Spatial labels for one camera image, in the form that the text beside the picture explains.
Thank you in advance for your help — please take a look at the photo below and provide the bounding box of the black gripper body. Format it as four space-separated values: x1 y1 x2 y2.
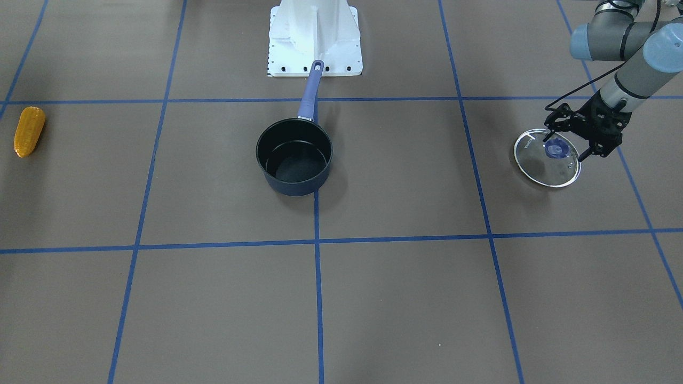
570 95 630 147

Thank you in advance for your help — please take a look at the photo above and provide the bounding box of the glass pot lid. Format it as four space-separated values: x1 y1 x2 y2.
512 129 581 189

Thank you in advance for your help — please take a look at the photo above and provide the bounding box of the yellow corn cob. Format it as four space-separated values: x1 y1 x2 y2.
14 106 46 158

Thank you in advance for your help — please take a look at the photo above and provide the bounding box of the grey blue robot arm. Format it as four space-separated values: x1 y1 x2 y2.
544 1 682 162

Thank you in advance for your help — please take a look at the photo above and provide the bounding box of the dark blue saucepan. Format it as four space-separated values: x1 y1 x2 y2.
255 59 333 197

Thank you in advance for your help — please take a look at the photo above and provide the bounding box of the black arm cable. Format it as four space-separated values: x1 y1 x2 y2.
545 0 662 110

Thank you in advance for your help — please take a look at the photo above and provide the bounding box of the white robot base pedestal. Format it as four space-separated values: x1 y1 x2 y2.
267 1 363 77

